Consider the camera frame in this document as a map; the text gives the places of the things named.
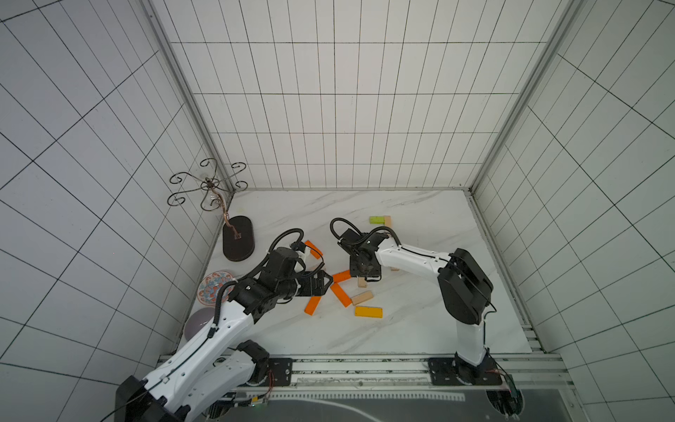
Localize natural wood block small diagonal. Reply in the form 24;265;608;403
351;291;374;306

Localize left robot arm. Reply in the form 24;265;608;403
109;242;332;421

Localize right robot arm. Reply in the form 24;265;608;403
334;226;497;385

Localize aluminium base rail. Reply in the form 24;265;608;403
269;353;572;392

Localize patterned round plate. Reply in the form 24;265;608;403
197;270;236;307

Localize orange block lower left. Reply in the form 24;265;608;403
304;296;322;316

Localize black wire ornament stand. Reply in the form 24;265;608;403
166;158;255;263

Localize orange block far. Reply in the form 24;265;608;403
304;240;323;260

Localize orange block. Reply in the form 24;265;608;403
330;283;353;307
333;270;353;283
304;240;323;260
304;296;322;316

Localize orange block lower middle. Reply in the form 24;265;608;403
330;283;353;307

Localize yellow block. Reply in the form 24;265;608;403
354;306;383;319

